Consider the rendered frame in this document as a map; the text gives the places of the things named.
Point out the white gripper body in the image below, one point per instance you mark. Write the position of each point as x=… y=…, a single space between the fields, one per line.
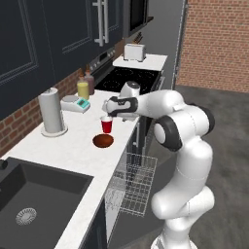
x=107 y=108

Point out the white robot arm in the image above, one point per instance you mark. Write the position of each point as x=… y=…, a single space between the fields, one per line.
x=184 y=136

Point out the red plastic cup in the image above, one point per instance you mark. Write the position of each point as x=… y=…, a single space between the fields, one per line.
x=106 y=125

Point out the brown bowl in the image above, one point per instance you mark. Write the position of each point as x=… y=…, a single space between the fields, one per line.
x=103 y=141

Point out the dark blue cupboard door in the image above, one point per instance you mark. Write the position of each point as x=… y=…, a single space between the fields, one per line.
x=114 y=19
x=19 y=48
x=69 y=32

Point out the dark lower cupboard door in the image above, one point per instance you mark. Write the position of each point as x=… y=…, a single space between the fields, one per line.
x=96 y=230

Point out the dark dishwasher door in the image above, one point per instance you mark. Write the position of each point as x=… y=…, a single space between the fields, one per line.
x=136 y=228

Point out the yellow squeeze bottle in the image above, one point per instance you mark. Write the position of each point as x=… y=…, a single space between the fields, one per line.
x=83 y=90

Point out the dark red sauce bottle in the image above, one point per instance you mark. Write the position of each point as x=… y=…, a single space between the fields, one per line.
x=90 y=82

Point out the white kitchen scale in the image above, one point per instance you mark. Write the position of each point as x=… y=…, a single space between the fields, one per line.
x=74 y=104

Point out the black stove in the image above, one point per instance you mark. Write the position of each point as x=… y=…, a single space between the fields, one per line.
x=123 y=78

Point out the white paper towel roll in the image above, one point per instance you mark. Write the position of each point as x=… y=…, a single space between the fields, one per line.
x=51 y=110

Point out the white toaster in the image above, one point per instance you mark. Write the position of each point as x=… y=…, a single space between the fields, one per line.
x=134 y=52

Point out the knife block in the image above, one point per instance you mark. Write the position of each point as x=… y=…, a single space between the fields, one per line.
x=138 y=37

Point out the grey fridge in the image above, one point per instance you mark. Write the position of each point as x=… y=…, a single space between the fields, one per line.
x=165 y=29

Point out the microwave oven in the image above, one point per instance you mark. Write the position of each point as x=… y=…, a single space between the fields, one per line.
x=137 y=14

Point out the dark sink basin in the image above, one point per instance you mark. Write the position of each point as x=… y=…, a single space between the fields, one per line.
x=39 y=201

